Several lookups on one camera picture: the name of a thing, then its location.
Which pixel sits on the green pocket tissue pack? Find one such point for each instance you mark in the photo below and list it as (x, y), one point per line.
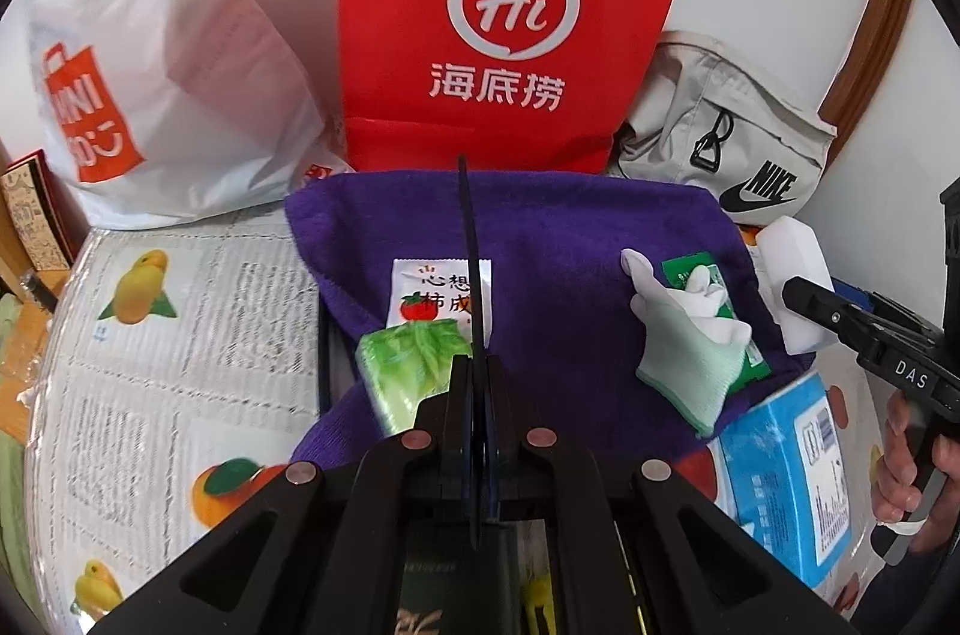
(405, 364)

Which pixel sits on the white persimmon wipe sachet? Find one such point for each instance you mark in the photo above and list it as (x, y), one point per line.
(431, 290)

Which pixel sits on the brown door frame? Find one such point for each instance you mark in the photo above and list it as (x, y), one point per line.
(874, 43)

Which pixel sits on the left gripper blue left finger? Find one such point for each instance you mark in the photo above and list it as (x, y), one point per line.
(459, 420)

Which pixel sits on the white and green glove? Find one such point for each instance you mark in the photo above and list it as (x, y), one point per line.
(692, 355)

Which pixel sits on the white sponge block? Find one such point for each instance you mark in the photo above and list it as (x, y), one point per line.
(782, 250)

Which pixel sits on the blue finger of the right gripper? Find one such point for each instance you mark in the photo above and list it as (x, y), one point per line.
(853, 294)
(814, 318)

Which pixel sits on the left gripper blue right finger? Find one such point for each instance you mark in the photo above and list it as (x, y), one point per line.
(490, 381)

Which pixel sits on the blue tissue pack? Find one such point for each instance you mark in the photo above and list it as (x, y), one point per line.
(781, 478)

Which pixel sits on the red Haidilao paper bag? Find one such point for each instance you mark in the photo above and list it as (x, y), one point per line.
(500, 84)

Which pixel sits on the person's right hand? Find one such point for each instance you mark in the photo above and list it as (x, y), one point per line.
(894, 493)

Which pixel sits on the white Miniso plastic bag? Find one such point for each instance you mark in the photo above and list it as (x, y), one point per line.
(160, 112)

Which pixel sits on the brown framed picture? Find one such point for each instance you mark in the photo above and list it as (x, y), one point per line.
(35, 212)

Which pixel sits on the grey Nike waist bag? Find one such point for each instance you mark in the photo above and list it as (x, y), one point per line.
(708, 116)

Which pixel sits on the purple towel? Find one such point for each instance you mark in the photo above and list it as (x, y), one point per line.
(560, 321)

